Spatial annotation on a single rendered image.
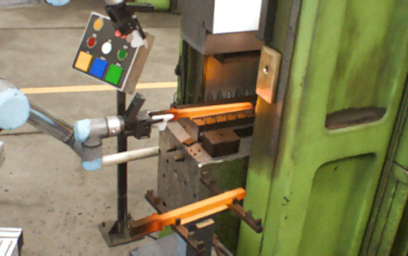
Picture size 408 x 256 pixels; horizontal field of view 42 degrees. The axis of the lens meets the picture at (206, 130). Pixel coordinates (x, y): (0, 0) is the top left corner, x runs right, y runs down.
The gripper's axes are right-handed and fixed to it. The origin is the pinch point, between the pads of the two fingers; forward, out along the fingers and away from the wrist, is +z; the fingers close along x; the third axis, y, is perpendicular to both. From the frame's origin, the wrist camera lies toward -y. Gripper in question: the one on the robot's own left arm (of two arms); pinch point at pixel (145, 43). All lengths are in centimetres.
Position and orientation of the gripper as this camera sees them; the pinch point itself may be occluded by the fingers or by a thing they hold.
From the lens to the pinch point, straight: 201.2
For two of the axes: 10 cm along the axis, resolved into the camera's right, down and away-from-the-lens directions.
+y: -8.3, 5.4, -1.6
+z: 3.4, 7.1, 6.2
